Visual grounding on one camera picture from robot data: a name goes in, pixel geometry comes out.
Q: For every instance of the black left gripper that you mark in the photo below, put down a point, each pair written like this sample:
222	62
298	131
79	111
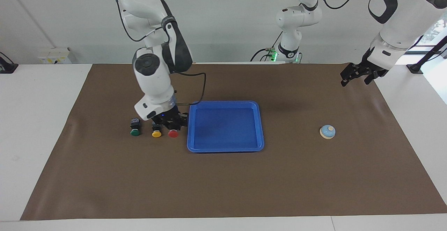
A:
369	65

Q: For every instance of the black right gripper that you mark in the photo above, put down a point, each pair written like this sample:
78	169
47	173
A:
167	115

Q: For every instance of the red push button switch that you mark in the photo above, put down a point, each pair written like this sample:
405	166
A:
173	133

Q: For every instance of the yellow push button switch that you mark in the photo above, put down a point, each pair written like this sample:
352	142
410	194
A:
156	133

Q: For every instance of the green push button switch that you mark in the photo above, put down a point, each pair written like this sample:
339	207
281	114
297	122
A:
135	131

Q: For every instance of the light blue call bell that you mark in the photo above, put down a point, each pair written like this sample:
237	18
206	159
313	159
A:
327	131

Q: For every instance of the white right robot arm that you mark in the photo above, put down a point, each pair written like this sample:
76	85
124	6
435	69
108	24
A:
153	87

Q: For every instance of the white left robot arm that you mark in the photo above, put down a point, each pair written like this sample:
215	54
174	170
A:
401	28

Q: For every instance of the blue plastic tray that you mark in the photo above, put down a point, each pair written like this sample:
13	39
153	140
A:
225	126

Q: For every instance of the black stand with clamp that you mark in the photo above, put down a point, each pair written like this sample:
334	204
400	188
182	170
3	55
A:
415	68

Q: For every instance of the brown table mat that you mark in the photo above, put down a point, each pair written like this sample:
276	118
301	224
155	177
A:
223	185

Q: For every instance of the bright window pane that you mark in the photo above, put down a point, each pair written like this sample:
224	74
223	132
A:
436	31

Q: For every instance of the small black table clamp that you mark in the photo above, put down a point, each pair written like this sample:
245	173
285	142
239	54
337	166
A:
7	67

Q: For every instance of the white wall outlet box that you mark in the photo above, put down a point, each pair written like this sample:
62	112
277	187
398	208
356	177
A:
54	56

